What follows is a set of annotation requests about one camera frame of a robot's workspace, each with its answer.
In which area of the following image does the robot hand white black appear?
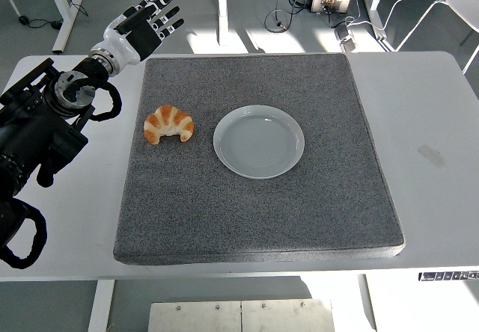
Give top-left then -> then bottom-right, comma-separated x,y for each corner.
103,0 -> 186,66

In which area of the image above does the golden brown croissant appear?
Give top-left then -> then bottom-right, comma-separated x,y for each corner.
144,105 -> 195,146

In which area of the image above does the round grey plate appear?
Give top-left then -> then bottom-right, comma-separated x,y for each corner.
213,104 -> 306,180

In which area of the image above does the grey metal plate with screws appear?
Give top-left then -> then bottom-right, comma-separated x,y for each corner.
147,298 -> 336,332

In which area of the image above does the white desk leg with foot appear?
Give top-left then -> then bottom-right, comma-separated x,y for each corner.
358,0 -> 394,52
41,0 -> 85,55

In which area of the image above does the white rack leg with caster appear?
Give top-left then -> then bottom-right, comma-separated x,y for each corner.
0,0 -> 30,25

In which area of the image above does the grey speckled foam mat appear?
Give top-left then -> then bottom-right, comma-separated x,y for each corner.
113,52 -> 406,267

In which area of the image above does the grey power adapter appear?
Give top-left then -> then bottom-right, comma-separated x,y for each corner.
338,34 -> 357,53

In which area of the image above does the white table leg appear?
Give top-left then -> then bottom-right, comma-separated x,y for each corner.
357,274 -> 379,332
88,279 -> 116,332

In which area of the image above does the table height control panel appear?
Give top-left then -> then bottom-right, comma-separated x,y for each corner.
418,271 -> 479,283

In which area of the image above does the thin black cable with plug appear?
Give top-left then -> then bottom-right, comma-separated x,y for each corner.
26,17 -> 64,31

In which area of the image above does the white desk leg post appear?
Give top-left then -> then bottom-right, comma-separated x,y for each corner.
216,0 -> 230,46

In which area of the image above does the black floor cable loop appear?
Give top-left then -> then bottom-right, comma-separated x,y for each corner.
263,0 -> 314,33

